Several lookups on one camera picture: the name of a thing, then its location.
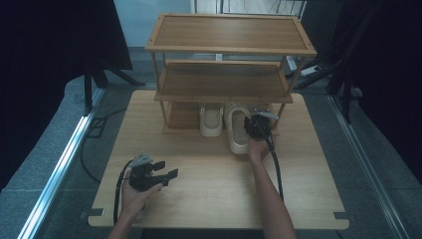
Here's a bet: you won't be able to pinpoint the dark curtain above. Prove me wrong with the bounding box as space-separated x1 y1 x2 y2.
331 0 422 185
0 0 133 193

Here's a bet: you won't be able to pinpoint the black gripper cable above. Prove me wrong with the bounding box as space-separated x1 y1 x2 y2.
253 118 286 202
112 159 134 226

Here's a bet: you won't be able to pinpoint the person's right hand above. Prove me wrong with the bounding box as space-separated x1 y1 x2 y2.
247 133 277 164

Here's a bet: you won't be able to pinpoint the person's left hand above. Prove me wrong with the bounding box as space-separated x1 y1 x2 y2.
120 178 164 220

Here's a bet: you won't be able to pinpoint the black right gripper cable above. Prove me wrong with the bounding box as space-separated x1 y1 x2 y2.
253 118 286 202

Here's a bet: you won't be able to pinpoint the three-tier wooden shoe rack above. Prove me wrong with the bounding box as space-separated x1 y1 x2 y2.
144 13 318 136

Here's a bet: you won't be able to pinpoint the black stand legs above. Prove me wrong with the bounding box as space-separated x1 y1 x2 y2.
83 66 146 117
293 49 354 124

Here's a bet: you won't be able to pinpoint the cream perforated clog shoe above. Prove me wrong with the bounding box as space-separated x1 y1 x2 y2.
224 102 264 155
198 102 225 138

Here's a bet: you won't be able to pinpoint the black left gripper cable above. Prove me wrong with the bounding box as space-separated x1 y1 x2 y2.
112 159 134 226

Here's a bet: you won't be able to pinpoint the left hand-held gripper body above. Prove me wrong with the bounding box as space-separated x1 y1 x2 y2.
128 151 167 193

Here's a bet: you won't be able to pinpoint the aluminium floor rail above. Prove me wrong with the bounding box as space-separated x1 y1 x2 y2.
17 87 106 239
327 94 412 239

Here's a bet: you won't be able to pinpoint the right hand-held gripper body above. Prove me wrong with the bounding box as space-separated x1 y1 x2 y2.
247 110 280 140

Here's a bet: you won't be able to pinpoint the white power strip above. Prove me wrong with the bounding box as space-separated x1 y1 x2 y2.
299 65 322 78

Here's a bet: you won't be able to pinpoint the black floor cable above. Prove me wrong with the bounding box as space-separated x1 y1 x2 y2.
80 108 127 183

